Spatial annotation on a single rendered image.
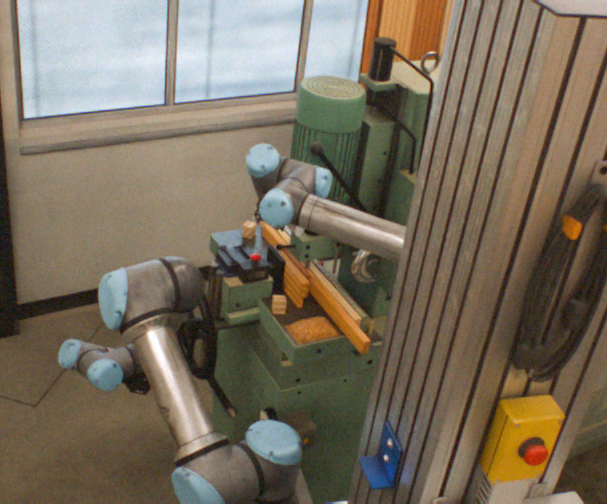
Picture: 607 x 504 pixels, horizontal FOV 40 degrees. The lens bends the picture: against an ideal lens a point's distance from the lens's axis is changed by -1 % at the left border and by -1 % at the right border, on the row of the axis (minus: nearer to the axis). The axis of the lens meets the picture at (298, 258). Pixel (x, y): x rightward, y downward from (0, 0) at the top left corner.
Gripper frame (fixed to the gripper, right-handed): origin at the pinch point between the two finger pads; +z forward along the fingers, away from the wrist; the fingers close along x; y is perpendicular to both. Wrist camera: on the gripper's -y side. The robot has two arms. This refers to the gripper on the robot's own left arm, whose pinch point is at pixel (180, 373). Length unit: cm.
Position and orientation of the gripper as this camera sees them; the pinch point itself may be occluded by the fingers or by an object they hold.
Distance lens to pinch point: 233.9
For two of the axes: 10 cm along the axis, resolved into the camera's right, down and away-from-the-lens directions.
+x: 4.5, 5.3, -7.1
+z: 7.0, 2.8, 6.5
